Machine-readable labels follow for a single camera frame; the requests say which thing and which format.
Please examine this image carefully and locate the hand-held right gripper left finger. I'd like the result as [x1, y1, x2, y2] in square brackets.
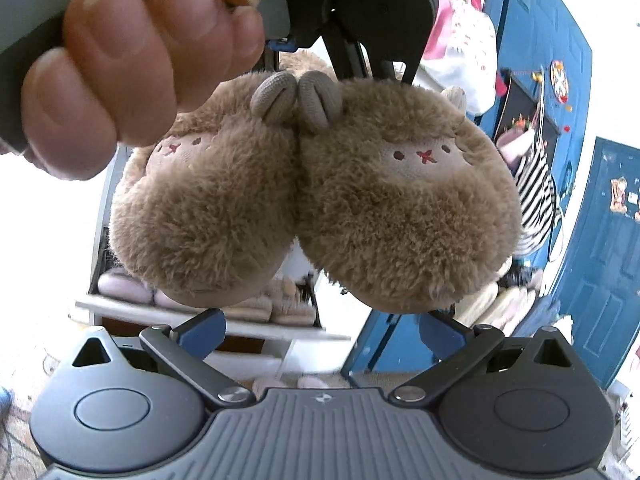
[69, 307, 257, 407]

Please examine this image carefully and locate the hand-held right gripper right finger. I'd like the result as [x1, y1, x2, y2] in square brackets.
[390, 310, 572, 407]

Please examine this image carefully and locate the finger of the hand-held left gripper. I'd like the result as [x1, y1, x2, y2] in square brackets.
[322, 27, 427, 87]

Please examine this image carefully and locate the white shoe cabinet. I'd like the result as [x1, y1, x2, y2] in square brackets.
[74, 150, 353, 401]

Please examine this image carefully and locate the brown plush animal slipper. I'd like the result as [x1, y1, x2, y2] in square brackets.
[109, 52, 346, 309]
[295, 69, 523, 313]

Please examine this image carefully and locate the person's left hand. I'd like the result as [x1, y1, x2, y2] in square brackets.
[20, 0, 274, 182]

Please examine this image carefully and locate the white and pink cloth bag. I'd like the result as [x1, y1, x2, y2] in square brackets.
[415, 0, 498, 116]

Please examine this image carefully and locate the black and white striped bag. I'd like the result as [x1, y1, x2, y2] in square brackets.
[514, 125, 560, 257]

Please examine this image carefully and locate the blue panelled door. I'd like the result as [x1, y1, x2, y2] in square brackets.
[552, 137, 640, 390]

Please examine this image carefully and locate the black hanging organizer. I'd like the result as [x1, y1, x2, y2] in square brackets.
[492, 66, 562, 186]

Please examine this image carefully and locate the round door sticker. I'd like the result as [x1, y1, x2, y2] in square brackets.
[550, 59, 571, 103]

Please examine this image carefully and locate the cartoon door sticker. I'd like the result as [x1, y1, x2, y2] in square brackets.
[610, 176, 631, 214]

